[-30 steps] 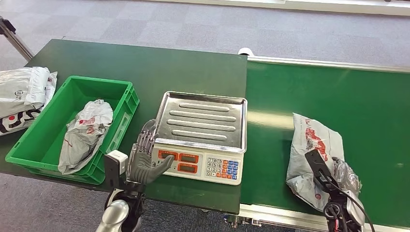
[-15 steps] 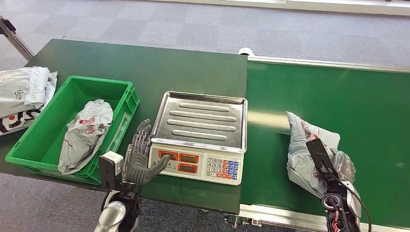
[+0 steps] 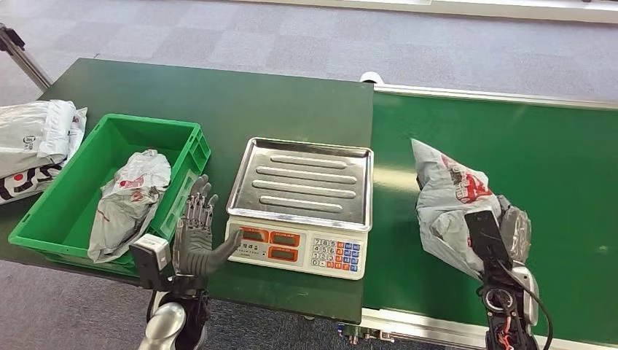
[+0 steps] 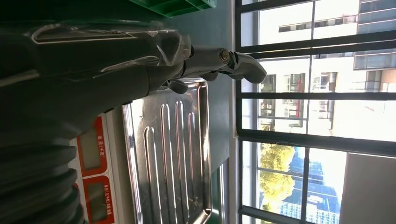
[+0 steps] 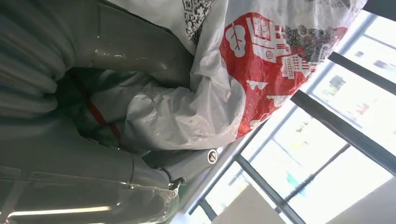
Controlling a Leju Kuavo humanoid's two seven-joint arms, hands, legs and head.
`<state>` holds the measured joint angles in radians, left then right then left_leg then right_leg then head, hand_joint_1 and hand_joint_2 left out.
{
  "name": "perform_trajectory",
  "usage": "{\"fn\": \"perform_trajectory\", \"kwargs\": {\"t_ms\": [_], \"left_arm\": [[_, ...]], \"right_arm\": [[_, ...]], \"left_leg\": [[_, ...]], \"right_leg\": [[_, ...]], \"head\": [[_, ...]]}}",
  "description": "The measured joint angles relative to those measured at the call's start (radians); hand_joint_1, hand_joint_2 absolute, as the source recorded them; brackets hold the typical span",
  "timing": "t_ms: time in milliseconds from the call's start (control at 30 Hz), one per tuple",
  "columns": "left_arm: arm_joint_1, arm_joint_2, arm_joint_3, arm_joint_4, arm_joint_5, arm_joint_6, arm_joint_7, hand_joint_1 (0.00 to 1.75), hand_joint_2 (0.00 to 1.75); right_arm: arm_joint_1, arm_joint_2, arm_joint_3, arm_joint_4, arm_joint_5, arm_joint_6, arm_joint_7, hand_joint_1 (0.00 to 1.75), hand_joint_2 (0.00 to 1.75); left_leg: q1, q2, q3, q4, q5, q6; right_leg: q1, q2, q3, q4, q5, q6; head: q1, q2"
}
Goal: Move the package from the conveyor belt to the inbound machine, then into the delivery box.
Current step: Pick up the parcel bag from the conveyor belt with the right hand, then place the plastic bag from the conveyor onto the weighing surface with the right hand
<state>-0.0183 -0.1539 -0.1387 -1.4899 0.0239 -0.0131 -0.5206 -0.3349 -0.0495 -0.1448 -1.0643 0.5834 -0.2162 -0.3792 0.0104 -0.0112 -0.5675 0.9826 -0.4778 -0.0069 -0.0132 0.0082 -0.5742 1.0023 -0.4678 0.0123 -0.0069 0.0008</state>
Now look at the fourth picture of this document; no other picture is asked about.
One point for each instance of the black framed window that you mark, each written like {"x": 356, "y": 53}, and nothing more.
{"x": 306, "y": 95}

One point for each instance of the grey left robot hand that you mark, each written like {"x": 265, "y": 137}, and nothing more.
{"x": 77, "y": 71}

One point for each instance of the electronic scale with steel tray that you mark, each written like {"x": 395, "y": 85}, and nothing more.
{"x": 167, "y": 160}

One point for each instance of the green plastic crate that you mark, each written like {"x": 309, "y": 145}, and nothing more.
{"x": 179, "y": 6}

